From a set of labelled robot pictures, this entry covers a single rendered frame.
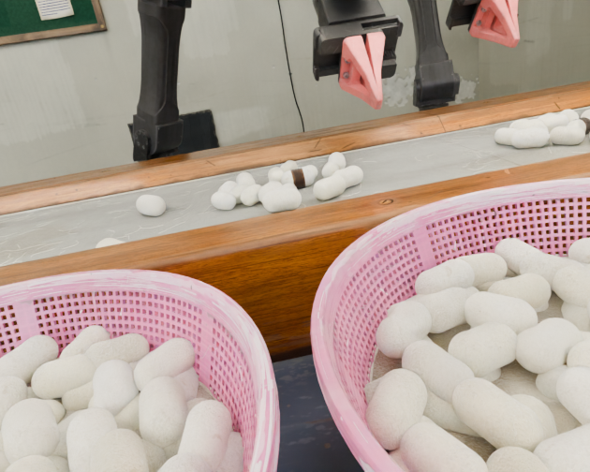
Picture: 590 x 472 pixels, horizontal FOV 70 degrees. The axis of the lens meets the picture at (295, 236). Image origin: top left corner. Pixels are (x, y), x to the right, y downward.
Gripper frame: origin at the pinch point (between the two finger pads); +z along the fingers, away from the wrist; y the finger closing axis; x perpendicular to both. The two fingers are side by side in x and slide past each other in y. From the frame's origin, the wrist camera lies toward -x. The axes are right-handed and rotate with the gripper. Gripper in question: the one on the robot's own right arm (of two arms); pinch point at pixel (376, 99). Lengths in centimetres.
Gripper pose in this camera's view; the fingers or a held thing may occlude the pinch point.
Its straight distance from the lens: 49.4
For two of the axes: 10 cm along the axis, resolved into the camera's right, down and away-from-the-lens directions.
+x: 0.2, 4.8, 8.8
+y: 9.8, -1.9, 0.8
